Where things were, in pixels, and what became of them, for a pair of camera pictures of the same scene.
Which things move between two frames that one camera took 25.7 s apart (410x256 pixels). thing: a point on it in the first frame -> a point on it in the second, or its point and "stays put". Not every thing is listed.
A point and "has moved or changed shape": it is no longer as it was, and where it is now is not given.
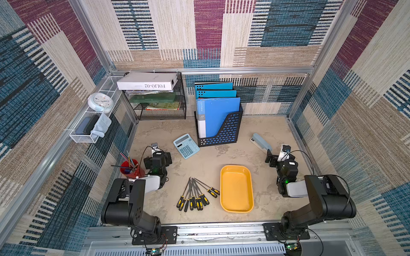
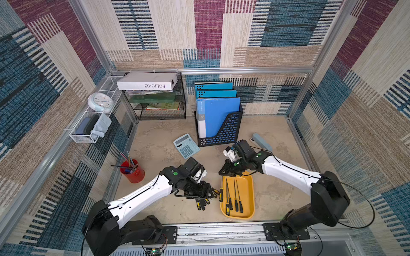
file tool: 188,201 -> 236,200
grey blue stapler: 256,139 stays put
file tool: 179,202 -> 227,205
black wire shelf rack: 159,104 stays put
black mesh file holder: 229,133 stays put
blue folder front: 212,113 stays put
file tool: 191,202 -> 240,202
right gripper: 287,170 -> 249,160
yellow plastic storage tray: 236,192 has moved or changed shape
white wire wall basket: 88,126 stays put
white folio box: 160,81 stays put
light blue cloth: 102,125 stays put
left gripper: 166,159 -> 201,193
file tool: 182,205 -> 231,207
